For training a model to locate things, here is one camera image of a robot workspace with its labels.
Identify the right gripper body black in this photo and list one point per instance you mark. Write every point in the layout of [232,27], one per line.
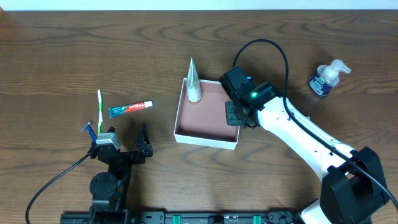
[233,116]

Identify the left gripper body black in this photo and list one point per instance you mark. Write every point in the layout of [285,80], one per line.
[123,155]

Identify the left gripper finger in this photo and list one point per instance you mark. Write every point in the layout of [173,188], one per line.
[111,130]
[142,142]

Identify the white lotion tube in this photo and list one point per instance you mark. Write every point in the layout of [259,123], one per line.
[193,91]

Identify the blue hand soap pump bottle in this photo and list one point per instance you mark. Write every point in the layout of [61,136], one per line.
[327,77]

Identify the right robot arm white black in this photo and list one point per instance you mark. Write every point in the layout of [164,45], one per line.
[353,182]

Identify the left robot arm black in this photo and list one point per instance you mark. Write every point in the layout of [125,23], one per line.
[109,189]

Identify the red green toothpaste tube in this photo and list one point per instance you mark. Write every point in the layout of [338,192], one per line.
[121,110]

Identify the blue disposable razor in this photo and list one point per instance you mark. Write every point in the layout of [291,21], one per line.
[87,127]

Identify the white box with pink interior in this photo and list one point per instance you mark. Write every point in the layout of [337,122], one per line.
[204,123]

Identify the green white toothbrush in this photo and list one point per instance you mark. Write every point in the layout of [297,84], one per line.
[100,113]

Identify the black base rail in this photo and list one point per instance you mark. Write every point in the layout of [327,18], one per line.
[177,217]

